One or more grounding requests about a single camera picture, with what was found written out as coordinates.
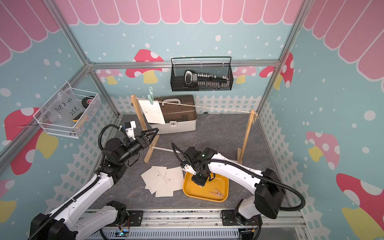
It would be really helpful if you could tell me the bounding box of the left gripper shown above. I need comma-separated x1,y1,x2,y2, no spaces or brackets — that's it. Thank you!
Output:
118,128,159,164

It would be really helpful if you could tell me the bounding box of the pink clothespin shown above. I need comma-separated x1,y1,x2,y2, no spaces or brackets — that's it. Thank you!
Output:
209,188,224,198

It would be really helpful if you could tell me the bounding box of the green clothespin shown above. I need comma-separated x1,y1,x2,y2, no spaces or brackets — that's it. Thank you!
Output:
148,87,154,105

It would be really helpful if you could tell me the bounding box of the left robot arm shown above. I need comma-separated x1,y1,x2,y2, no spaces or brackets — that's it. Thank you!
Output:
29,124,159,240

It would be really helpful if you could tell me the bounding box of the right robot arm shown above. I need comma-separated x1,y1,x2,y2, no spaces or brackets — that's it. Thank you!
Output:
171,143,306,226

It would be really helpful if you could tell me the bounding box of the yellow plastic tray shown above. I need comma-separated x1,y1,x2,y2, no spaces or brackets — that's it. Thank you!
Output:
183,173,229,203

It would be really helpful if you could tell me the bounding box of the brown lid toolbox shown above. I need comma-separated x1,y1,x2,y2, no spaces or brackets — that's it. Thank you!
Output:
149,95,197,135

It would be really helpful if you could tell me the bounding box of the black tape roll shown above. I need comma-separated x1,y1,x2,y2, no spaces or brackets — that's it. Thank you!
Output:
82,97,94,109

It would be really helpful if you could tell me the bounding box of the plastic labelled bag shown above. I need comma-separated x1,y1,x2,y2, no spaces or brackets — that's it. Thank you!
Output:
48,90,84,128

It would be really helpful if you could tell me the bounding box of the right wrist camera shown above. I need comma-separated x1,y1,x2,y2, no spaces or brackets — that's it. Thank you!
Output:
181,160,197,175

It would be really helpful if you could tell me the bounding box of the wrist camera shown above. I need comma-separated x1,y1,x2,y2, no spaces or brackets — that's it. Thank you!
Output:
124,121,136,140
181,160,197,175

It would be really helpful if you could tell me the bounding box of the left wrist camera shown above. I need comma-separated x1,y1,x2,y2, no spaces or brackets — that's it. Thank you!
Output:
124,121,136,140

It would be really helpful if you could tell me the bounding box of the wooden string rack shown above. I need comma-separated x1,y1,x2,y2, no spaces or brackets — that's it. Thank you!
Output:
130,93,259,165

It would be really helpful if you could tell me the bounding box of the black wire mesh basket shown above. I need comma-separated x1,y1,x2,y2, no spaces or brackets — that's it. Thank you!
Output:
170,57,234,92

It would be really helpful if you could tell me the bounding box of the yellow handled tool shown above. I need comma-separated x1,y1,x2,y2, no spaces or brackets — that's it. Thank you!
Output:
73,113,89,131

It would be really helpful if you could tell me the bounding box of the white wire mesh basket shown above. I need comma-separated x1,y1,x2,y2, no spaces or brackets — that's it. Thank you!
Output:
33,82,102,139

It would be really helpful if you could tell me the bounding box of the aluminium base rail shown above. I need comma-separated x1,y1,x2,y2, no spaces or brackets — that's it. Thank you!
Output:
53,208,307,240

